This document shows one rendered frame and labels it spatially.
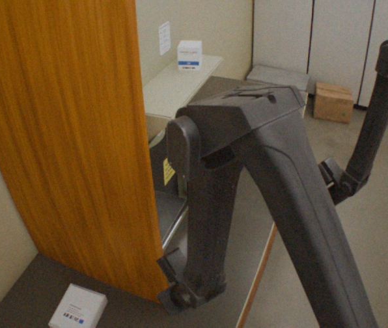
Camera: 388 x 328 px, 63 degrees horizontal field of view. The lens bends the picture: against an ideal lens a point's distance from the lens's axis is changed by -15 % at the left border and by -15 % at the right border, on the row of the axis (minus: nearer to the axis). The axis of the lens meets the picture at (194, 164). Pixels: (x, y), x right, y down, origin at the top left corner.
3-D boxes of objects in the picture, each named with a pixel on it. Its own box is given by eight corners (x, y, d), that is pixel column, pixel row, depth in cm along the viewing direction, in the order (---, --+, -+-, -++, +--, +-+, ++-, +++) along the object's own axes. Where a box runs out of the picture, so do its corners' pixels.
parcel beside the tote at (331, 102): (312, 117, 350) (316, 94, 332) (312, 103, 375) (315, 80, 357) (349, 125, 341) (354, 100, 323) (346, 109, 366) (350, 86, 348)
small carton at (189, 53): (178, 69, 84) (177, 47, 80) (181, 62, 88) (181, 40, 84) (199, 70, 83) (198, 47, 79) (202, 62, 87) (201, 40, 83)
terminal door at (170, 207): (150, 265, 103) (129, 155, 78) (189, 198, 125) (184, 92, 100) (152, 266, 103) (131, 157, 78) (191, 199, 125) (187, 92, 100)
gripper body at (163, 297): (155, 295, 80) (161, 292, 73) (191, 275, 84) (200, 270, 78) (169, 317, 78) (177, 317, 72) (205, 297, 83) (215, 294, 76)
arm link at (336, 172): (351, 192, 84) (368, 178, 88) (327, 155, 87) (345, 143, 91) (326, 208, 95) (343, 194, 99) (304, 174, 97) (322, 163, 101)
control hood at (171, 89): (124, 150, 76) (118, 109, 70) (183, 84, 100) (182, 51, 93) (174, 162, 73) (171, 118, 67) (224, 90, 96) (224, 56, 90)
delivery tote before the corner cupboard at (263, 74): (245, 106, 369) (245, 77, 348) (255, 89, 398) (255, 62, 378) (301, 119, 349) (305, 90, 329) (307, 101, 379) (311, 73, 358)
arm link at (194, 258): (193, 137, 35) (272, 104, 40) (161, 110, 38) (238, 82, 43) (188, 318, 64) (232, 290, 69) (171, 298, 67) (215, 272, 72)
